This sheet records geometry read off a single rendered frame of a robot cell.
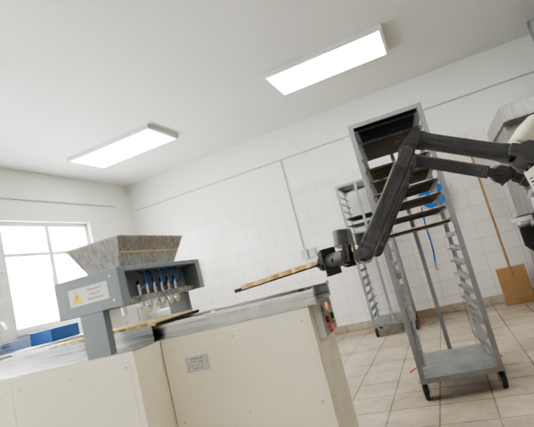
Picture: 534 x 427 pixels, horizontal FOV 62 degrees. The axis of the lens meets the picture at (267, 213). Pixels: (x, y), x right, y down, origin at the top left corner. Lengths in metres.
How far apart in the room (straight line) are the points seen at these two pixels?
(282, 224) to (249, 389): 4.59
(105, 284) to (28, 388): 0.60
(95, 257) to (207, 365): 0.68
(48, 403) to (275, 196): 4.76
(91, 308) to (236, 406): 0.71
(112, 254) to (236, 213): 4.69
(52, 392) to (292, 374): 1.02
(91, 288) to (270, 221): 4.65
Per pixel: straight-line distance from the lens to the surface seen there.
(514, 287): 5.79
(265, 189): 6.47
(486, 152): 1.69
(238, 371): 1.93
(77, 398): 2.13
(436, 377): 3.06
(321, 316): 1.83
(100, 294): 1.97
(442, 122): 6.15
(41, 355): 2.44
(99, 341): 2.00
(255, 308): 1.86
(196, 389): 2.03
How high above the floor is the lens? 0.99
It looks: 8 degrees up
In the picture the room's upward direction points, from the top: 14 degrees counter-clockwise
